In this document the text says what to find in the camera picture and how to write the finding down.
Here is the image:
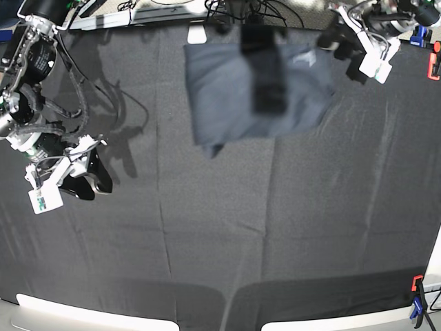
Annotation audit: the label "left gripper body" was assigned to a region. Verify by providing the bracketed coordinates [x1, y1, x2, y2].
[329, 1, 400, 69]

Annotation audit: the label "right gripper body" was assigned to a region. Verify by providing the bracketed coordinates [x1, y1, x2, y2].
[25, 134, 107, 189]

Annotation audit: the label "dark navy t-shirt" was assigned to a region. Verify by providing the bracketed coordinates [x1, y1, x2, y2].
[184, 43, 334, 159]

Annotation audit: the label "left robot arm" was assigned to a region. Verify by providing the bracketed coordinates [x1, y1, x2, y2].
[317, 1, 440, 61]

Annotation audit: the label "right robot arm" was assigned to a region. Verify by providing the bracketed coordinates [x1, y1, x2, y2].
[1, 1, 113, 201]

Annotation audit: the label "blue bar clamp far-right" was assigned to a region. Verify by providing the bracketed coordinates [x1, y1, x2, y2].
[409, 26, 432, 48]

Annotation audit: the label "red black clamp far-right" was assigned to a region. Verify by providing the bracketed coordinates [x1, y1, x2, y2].
[427, 41, 440, 81]

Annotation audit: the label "black power adapter box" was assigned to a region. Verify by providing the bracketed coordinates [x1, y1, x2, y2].
[79, 0, 106, 18]

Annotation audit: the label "red black clamp near-right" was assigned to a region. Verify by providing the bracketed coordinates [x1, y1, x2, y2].
[411, 274, 424, 292]

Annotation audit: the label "blue bar clamp near-right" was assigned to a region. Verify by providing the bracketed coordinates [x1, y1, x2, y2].
[409, 292, 427, 329]

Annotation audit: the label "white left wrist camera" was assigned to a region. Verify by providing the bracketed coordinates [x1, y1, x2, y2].
[359, 53, 392, 84]

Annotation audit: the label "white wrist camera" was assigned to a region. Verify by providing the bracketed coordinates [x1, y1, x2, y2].
[359, 53, 392, 84]
[28, 184, 63, 214]

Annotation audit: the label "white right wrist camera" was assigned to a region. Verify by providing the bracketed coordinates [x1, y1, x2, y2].
[28, 184, 63, 214]

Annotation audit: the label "tangled black cables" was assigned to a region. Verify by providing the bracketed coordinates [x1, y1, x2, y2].
[116, 0, 311, 28]

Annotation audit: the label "aluminium frame rail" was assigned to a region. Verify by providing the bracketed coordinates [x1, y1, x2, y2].
[70, 6, 207, 31]

